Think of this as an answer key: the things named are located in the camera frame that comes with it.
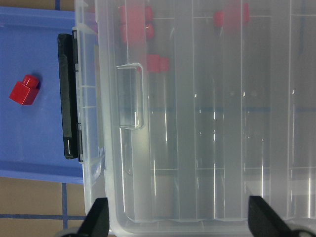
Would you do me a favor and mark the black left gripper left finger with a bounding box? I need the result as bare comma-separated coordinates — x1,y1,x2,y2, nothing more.
77,197,109,234

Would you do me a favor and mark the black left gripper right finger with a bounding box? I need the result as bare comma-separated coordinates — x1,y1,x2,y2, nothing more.
248,196,292,237

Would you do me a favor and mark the clear plastic box lid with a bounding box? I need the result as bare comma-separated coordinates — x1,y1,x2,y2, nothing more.
93,0,316,220

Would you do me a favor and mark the red block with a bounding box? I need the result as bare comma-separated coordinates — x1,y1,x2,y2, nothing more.
119,23,155,44
146,54,170,73
9,75,40,106
118,5,153,24
213,3,250,28

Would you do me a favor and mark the clear plastic storage box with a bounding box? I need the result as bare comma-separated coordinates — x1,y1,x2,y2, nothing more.
72,0,316,237

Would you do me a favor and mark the red block in box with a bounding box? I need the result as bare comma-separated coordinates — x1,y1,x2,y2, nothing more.
146,54,170,73
118,5,153,24
119,23,155,44

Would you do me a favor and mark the blue plastic tray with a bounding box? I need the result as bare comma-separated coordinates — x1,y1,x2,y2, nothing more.
0,6,99,185

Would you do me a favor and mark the red block under lid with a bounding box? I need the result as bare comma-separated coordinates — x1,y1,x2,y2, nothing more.
213,3,250,28

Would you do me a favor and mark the black box latch handle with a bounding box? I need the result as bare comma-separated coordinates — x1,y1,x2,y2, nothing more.
57,34,82,161

